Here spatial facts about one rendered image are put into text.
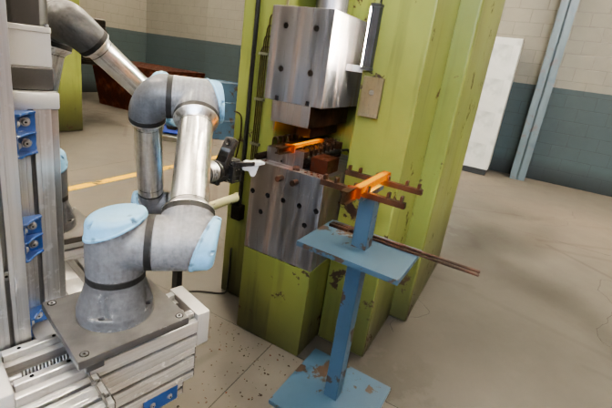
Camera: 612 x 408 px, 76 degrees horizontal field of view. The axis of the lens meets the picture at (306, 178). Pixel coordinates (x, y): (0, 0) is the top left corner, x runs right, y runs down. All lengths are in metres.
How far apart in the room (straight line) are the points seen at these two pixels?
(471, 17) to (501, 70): 4.72
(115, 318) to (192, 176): 0.33
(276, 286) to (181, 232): 1.20
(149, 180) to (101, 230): 0.46
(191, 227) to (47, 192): 0.34
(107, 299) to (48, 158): 0.33
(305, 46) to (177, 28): 9.08
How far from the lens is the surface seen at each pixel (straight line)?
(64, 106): 6.36
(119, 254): 0.85
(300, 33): 1.77
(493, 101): 6.84
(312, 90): 1.73
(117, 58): 1.32
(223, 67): 9.72
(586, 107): 7.53
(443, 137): 2.15
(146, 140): 1.18
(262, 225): 1.91
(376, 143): 1.77
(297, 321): 2.01
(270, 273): 1.98
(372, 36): 1.75
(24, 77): 0.99
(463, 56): 2.13
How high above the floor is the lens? 1.39
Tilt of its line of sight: 17 degrees down
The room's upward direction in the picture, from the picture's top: 8 degrees clockwise
